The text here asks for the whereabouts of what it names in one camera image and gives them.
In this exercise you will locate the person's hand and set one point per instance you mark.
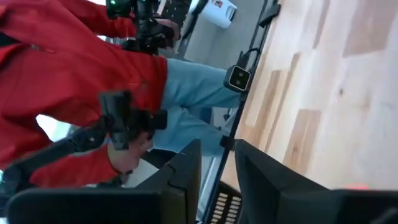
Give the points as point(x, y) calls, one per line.
point(130, 158)
point(170, 26)

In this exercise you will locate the table-level camera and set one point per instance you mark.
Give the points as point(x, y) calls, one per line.
point(237, 78)

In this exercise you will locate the person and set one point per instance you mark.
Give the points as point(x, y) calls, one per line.
point(62, 62)

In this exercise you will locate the white container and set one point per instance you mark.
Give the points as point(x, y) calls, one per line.
point(220, 14)

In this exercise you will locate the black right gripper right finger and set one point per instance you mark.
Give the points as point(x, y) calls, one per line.
point(295, 202)

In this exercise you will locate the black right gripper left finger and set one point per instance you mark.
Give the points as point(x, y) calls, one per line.
point(124, 207)

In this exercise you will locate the black plastic mesh basket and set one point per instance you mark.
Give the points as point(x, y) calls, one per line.
point(225, 205)

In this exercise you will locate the black aluminium table frame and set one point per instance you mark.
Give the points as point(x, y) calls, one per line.
point(228, 143)

